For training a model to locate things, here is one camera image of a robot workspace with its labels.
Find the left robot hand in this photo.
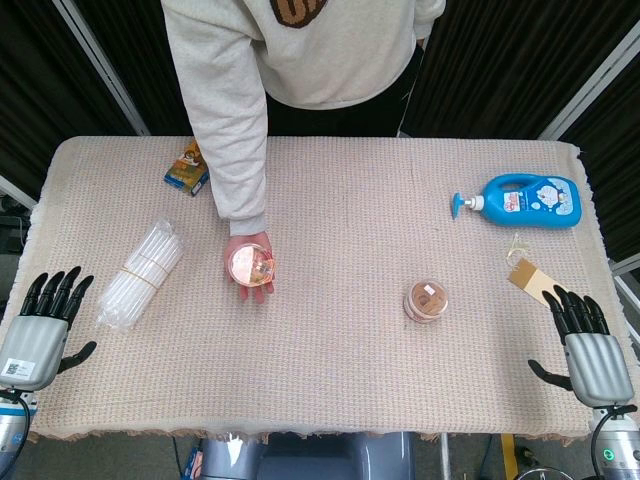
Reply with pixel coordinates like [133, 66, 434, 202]
[0, 266, 98, 393]

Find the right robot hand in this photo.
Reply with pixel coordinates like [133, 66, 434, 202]
[528, 284, 636, 407]

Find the person's bare hand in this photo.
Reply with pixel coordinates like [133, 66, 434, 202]
[223, 230, 278, 305]

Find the pink round container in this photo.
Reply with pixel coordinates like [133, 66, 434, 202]
[229, 243, 277, 289]

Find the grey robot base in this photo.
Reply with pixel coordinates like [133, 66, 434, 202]
[197, 430, 417, 480]

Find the beige woven tablecloth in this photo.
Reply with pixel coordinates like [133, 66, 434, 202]
[0, 135, 634, 443]

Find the pack of clear straws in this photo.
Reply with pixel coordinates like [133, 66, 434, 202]
[96, 218, 186, 331]

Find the blue yellow carton box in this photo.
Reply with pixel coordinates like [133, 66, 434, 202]
[163, 140, 210, 198]

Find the tan paper tag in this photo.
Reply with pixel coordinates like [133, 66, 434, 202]
[504, 233, 562, 305]

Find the blue pump bottle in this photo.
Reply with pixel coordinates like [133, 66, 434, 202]
[452, 173, 583, 231]

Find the brown snack cup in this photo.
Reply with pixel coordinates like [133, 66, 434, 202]
[403, 279, 448, 325]

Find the person in cream sweatshirt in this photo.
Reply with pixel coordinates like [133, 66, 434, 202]
[160, 0, 447, 238]

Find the white metal frame post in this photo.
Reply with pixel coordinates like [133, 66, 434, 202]
[537, 20, 640, 142]
[51, 0, 151, 137]

